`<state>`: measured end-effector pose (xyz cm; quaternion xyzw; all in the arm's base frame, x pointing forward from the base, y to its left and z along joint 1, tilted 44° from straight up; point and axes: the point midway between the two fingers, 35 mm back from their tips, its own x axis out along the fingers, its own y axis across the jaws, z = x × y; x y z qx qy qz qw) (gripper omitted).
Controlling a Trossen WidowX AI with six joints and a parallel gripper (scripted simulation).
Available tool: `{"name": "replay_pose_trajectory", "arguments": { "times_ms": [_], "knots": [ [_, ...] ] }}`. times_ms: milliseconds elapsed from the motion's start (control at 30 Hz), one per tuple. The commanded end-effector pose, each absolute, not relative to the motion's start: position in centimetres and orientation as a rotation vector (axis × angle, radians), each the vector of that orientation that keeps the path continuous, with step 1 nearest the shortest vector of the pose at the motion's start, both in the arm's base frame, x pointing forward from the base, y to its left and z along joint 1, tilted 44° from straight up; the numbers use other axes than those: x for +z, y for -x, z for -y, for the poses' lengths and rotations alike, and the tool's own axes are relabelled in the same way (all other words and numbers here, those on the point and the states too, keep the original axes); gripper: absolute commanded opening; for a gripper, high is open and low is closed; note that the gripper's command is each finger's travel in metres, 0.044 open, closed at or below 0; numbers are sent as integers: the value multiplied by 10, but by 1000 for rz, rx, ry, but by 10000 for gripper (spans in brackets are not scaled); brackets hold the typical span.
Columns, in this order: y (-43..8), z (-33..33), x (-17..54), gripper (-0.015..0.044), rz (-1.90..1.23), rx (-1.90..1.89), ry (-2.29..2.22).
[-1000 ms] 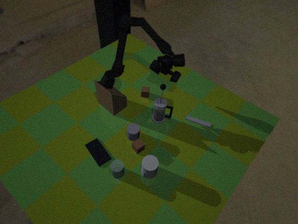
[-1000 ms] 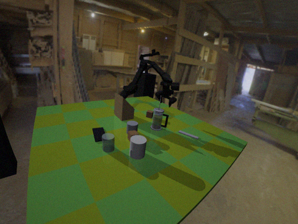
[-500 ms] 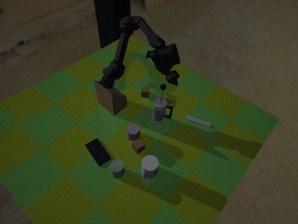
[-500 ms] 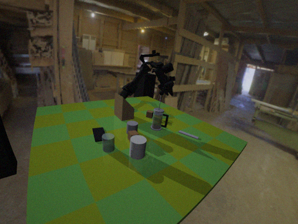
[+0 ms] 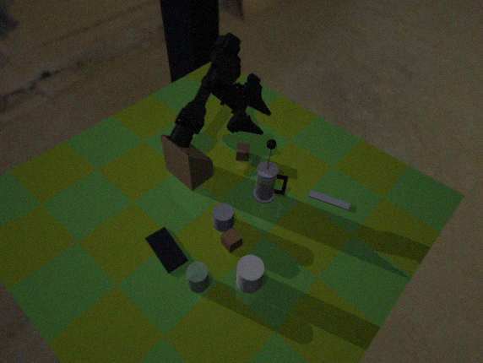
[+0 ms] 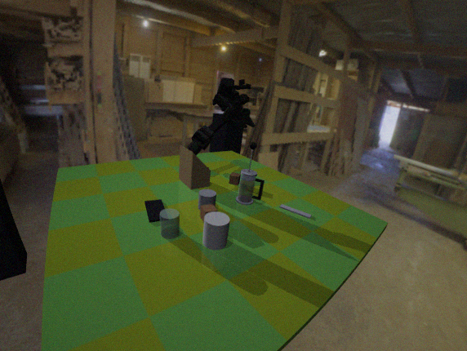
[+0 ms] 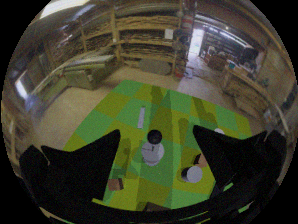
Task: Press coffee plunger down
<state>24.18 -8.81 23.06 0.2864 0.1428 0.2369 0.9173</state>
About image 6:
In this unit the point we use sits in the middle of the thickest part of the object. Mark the french press with black plunger knob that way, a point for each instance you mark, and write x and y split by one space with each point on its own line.
247 184

